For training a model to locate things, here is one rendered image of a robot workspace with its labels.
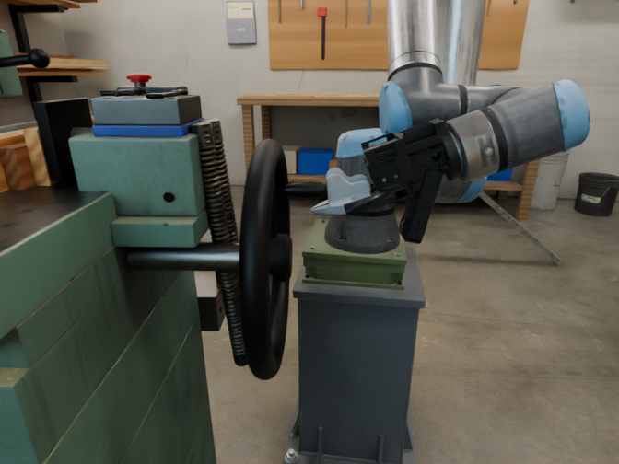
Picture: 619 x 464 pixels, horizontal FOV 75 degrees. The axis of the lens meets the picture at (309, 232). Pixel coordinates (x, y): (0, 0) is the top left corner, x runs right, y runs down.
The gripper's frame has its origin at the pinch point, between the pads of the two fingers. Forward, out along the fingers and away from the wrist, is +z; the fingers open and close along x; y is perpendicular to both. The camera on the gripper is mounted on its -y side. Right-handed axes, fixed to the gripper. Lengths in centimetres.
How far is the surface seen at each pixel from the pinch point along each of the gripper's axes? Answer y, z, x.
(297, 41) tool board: 48, 5, -314
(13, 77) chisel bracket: 29.8, 26.6, 8.7
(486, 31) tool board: 3, -135, -295
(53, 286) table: 9.7, 21.7, 26.0
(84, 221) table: 13.3, 20.4, 19.6
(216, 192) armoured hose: 9.7, 10.1, 9.6
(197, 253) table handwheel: 4.1, 14.5, 12.5
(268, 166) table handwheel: 11.8, 1.4, 17.0
